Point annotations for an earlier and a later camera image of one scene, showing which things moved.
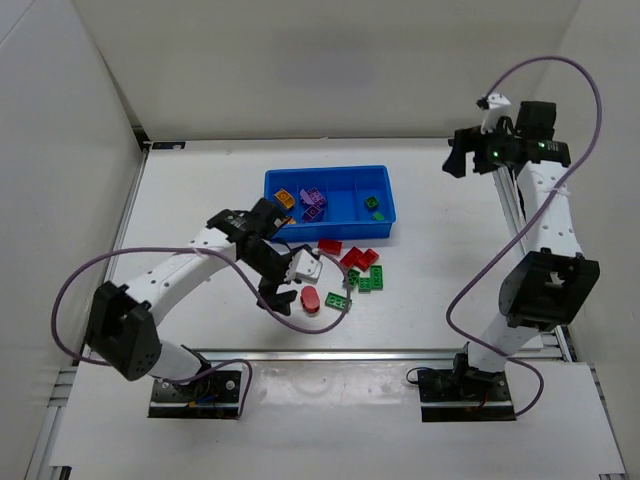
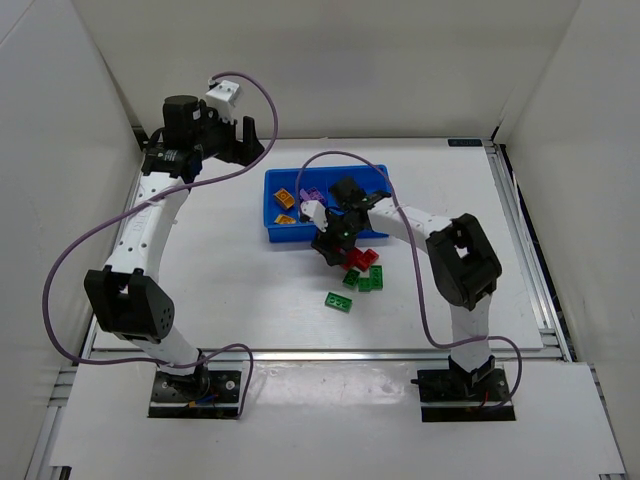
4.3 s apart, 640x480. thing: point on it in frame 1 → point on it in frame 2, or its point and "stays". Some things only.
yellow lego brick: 285,198 stays
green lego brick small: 364,285 stays
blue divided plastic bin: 333,203 stays
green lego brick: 376,276 stays
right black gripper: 478,151 → 333,243
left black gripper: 275,288 → 236,141
